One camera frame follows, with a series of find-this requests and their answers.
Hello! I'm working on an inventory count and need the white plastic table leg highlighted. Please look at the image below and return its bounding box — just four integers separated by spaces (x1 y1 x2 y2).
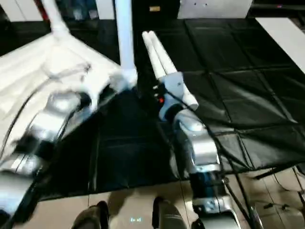
41 0 70 39
148 31 199 111
113 0 138 84
142 31 168 80

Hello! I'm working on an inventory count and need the white plastic table top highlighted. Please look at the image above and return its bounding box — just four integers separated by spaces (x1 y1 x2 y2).
0 31 138 163

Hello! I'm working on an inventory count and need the white curved plastic panel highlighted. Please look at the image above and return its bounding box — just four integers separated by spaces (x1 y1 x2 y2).
177 0 251 20

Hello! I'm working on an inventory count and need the dark left robot foot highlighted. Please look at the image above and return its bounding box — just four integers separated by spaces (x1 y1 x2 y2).
72 200 111 229

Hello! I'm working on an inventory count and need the white flat board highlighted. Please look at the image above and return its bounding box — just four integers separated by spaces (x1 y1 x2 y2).
255 17 305 69

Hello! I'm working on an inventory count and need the thin black rod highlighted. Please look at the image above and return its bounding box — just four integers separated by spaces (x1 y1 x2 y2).
254 164 305 180

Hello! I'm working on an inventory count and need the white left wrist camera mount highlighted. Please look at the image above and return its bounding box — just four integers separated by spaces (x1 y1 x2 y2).
78 71 113 113

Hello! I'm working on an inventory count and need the black left wrist camera cable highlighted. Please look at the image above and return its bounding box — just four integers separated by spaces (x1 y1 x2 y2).
4 63 93 144

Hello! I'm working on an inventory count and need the black cable bundle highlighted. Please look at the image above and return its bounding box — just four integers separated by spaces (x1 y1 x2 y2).
223 164 263 229

